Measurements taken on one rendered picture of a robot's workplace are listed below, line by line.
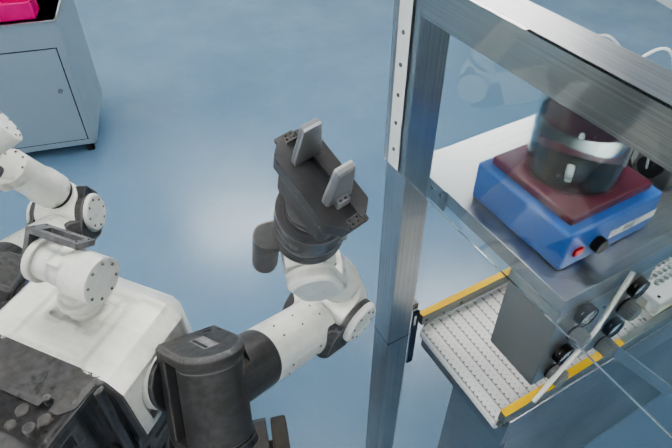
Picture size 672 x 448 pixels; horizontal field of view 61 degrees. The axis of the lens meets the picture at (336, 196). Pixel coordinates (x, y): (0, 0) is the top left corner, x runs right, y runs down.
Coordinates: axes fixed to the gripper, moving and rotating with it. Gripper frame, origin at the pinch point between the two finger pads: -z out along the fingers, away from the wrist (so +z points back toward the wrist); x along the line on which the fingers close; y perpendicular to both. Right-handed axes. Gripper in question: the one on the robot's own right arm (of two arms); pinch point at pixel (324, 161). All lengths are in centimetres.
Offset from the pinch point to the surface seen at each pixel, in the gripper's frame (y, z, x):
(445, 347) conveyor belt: 28, 76, -23
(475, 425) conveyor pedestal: 33, 107, -43
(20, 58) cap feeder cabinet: -12, 183, 194
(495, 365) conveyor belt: 33, 73, -32
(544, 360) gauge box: 26, 41, -32
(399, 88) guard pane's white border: 27.3, 22.8, 13.4
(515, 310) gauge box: 27, 39, -24
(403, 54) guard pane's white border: 28.1, 17.3, 15.4
